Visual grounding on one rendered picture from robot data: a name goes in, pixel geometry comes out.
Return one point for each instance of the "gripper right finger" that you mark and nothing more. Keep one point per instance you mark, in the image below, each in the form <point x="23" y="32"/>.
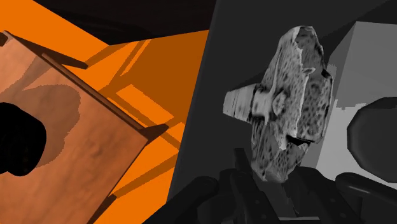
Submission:
<point x="341" y="201"/>

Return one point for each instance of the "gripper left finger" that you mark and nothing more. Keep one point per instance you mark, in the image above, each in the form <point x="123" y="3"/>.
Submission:
<point x="245" y="198"/>

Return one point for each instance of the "grey speckled lumpy object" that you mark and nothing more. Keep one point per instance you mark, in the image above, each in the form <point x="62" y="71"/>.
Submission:
<point x="288" y="102"/>

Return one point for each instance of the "dark grey rounded object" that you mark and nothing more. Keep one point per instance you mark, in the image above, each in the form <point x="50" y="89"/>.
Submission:
<point x="375" y="136"/>

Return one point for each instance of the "brown wooden table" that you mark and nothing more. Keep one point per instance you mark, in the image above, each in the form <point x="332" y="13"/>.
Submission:
<point x="93" y="149"/>

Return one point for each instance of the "black rounded object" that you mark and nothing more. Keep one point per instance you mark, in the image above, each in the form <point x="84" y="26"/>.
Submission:
<point x="18" y="139"/>

